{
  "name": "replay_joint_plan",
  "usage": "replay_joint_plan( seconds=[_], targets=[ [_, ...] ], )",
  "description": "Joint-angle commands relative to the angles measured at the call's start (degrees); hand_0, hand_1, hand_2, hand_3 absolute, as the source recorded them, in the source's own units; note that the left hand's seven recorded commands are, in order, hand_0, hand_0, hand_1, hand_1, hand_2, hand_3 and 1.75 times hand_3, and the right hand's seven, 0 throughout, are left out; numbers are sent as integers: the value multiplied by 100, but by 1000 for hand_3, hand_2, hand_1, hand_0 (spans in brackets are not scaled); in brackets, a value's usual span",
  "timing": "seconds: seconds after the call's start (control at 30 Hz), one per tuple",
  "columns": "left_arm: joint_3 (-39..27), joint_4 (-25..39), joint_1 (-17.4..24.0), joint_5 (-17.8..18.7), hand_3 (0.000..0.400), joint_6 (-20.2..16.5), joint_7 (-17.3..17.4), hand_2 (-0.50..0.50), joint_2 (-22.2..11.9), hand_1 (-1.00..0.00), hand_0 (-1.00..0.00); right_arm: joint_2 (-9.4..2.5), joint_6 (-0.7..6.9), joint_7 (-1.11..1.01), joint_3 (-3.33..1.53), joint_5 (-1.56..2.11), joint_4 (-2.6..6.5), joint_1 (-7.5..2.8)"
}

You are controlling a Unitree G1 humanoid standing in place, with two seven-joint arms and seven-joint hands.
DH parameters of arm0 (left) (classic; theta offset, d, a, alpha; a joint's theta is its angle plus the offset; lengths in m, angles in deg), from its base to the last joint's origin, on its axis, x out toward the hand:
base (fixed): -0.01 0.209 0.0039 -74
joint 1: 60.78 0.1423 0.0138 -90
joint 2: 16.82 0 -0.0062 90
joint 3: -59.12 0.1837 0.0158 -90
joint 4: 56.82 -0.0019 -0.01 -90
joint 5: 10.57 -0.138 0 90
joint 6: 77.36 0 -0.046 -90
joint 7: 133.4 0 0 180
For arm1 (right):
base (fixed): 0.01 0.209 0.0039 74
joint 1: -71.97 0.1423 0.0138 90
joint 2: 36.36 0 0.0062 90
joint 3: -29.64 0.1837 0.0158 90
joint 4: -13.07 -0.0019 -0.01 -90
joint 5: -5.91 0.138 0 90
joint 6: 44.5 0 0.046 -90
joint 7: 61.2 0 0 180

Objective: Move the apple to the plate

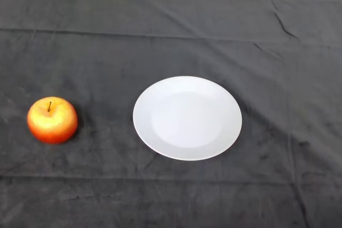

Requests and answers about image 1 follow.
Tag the white round plate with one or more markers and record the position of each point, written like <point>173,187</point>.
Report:
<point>187,118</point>

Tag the red yellow apple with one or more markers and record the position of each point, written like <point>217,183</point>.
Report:
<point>52,124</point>

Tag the black table cloth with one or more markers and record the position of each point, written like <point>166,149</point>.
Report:
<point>171,38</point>

